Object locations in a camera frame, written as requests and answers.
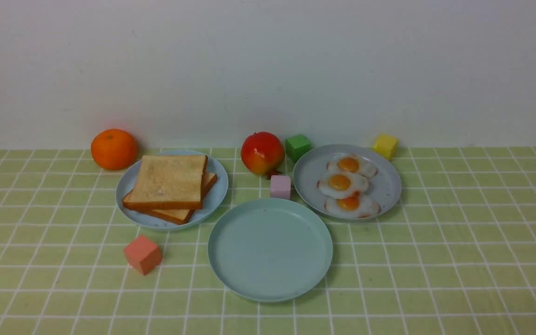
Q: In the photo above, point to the salmon red cube block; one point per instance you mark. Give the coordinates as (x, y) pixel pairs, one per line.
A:
(143, 254)

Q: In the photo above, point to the teal centre plate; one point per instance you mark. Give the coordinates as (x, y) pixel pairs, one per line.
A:
(270, 250)

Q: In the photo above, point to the green cube block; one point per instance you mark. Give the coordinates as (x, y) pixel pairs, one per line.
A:
(296, 146)

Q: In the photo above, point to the grey right plate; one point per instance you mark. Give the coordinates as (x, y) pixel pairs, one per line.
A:
(385, 187)

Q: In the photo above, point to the yellow cube block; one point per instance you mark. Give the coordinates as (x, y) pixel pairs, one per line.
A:
(385, 145)

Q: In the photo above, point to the orange fruit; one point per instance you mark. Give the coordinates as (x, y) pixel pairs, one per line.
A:
(114, 149)

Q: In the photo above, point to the pink cube block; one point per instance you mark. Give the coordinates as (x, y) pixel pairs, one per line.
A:
(280, 186)

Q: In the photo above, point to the light blue left plate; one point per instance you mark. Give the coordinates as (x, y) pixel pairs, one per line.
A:
(214, 196)

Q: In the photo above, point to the fried egg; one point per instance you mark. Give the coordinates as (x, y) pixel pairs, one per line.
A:
(342, 185)
(353, 164)
(354, 207)

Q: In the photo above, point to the red pomegranate fruit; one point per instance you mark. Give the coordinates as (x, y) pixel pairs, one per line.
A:
(262, 153)

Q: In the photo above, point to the toast slice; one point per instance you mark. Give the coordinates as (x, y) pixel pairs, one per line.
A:
(182, 216)
(168, 182)

